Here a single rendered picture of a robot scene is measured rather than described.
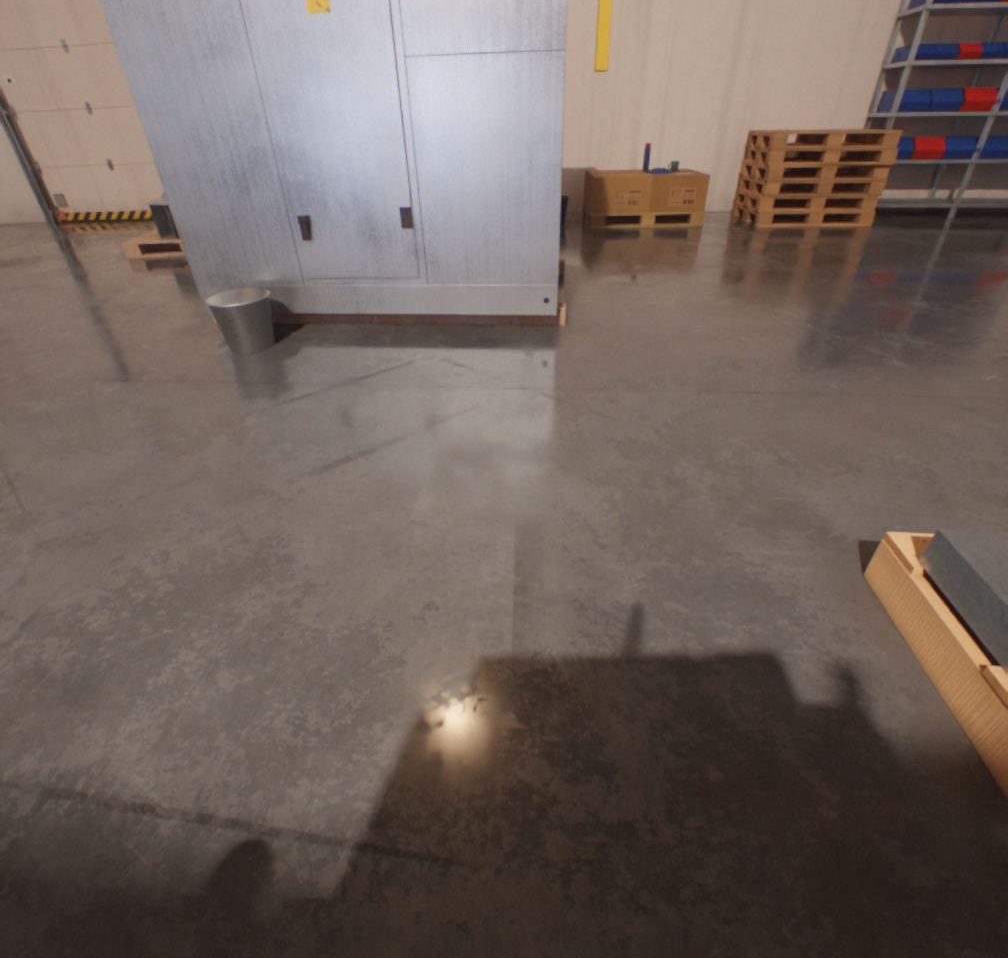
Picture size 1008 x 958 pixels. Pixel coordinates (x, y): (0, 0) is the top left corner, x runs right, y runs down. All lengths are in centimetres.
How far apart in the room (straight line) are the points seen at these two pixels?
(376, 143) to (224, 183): 84
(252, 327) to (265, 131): 93
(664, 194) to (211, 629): 565
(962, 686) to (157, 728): 159
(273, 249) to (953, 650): 312
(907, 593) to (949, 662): 17
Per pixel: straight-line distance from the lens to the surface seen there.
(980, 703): 136
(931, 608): 142
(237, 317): 295
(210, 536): 173
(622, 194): 604
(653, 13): 725
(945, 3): 760
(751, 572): 150
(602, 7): 349
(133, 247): 624
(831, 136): 662
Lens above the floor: 100
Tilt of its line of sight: 33 degrees down
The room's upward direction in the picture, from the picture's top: 2 degrees counter-clockwise
